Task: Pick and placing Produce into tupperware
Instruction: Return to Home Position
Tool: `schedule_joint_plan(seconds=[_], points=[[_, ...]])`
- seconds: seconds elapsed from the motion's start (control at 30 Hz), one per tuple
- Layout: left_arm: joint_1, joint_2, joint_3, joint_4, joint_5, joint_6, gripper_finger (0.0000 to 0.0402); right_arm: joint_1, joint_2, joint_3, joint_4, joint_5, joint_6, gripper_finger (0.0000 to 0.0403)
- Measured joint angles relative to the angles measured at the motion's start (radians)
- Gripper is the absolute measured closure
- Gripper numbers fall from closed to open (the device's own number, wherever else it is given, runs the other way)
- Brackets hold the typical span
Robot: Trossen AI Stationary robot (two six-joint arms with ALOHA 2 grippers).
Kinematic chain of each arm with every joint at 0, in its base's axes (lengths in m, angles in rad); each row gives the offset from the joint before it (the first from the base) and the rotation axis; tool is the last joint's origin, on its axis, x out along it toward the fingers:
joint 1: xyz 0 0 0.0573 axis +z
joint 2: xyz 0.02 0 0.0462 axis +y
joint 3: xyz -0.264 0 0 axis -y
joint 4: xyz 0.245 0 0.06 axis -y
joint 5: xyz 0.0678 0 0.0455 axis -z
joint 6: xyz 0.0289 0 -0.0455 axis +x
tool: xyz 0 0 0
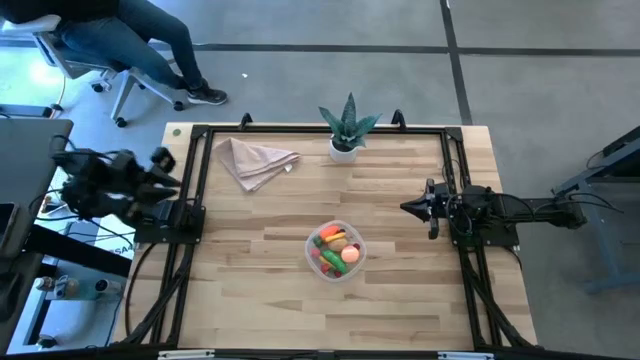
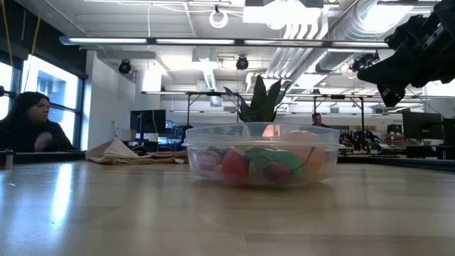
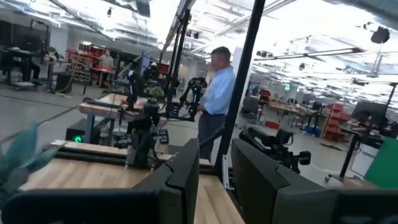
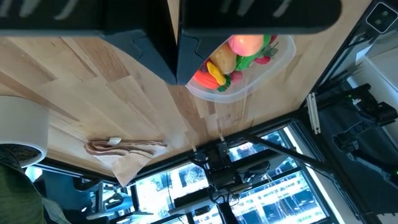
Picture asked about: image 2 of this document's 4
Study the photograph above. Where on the black ceiling spotlight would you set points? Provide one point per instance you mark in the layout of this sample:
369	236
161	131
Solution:
125	66
242	63

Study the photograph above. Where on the pink round toy fruit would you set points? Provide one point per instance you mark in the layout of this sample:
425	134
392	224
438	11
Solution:
208	160

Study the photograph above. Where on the person at distant workbench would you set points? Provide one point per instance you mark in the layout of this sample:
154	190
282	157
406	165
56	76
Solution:
317	120

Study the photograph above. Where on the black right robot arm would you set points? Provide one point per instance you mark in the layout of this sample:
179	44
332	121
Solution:
446	14

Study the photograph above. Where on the black aluminium table frame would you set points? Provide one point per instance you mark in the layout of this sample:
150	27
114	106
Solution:
391	161

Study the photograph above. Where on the clear plastic tupperware container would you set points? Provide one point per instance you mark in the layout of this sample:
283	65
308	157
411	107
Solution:
259	135

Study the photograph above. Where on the large black computer monitor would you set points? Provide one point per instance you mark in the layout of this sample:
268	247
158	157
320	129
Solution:
422	125

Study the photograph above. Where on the silver ceiling duct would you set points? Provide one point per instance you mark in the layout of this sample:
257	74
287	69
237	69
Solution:
355	25

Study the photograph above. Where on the seated person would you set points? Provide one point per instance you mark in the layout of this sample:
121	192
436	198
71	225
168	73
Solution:
28	131

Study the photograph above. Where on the pink toy peach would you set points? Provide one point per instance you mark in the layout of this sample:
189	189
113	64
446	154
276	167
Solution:
309	156

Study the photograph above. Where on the black overhead beam with lights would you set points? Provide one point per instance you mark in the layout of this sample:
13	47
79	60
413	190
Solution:
240	42

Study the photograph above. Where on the black hanging camera device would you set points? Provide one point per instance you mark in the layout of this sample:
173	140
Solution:
360	63

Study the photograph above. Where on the black monitor at room edge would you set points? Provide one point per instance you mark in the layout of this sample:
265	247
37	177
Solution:
449	131

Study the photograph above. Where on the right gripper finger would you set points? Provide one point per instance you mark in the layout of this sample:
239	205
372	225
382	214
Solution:
391	96
394	69

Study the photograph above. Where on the green potted plant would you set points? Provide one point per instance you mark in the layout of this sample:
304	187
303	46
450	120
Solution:
264	103

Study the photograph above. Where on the red toy cherry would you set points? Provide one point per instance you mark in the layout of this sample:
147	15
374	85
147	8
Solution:
276	171

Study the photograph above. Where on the green toy pea pod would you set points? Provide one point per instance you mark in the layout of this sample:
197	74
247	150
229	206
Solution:
284	160

